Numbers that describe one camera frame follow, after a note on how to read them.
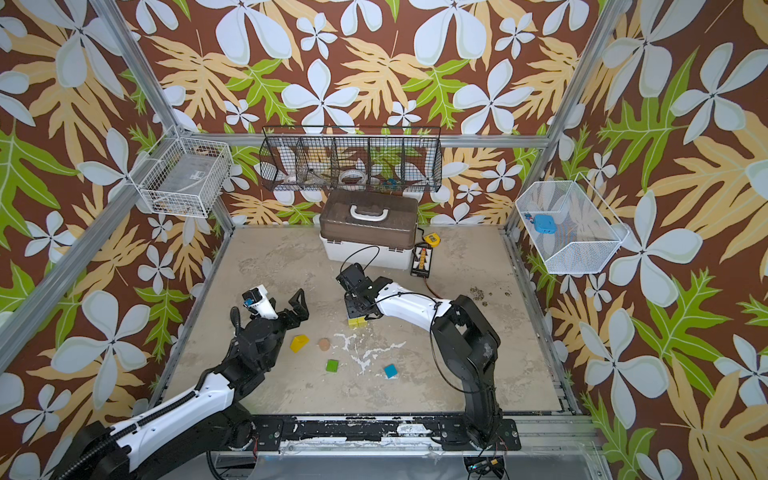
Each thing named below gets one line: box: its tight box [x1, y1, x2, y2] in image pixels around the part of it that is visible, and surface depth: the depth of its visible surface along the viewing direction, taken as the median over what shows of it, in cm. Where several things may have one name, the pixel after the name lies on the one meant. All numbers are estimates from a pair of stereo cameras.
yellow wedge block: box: [290, 334, 310, 353], surface depth 90 cm
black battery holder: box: [410, 243, 433, 279], surface depth 110 cm
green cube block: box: [325, 359, 339, 373], surface depth 88 cm
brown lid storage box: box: [319, 190, 419, 270], surface depth 98 cm
